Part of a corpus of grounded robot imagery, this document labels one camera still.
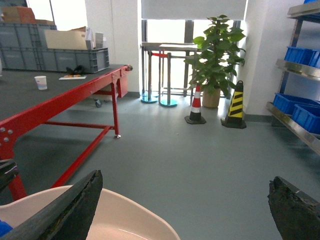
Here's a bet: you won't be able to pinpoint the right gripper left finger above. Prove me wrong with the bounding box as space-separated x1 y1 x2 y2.
1 170 103 240

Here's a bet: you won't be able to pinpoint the yellow black traffic cone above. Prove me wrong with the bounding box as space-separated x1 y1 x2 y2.
220 80 247 129

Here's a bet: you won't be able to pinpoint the blue plastic block part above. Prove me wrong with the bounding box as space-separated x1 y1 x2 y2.
0 220 13 237

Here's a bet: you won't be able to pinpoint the red metal table frame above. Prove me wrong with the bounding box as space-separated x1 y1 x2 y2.
0 64 134 201

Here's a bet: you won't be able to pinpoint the green potted plant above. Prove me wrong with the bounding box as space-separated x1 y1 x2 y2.
184 15 245 108

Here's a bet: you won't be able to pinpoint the large cardboard box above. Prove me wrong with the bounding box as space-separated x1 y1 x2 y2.
44 26 87 50

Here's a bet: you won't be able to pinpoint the steel flow rack shelf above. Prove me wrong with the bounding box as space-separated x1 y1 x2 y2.
266 0 320 153

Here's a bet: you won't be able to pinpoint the white paper cup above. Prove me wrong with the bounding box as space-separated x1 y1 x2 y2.
34 75 48 91

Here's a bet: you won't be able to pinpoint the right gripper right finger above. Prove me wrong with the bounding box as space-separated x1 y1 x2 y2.
268 176 320 240

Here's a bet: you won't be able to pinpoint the beige plastic dustpan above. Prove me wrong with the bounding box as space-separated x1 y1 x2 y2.
0 185 180 240

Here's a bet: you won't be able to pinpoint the steel stanchion posts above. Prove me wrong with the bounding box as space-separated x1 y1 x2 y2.
139 41 201 108

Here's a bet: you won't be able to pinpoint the grey plastic crate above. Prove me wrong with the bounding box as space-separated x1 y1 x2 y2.
0 22 110 73

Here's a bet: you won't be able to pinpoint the red white traffic cone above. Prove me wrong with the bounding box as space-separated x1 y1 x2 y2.
184 84 206 125

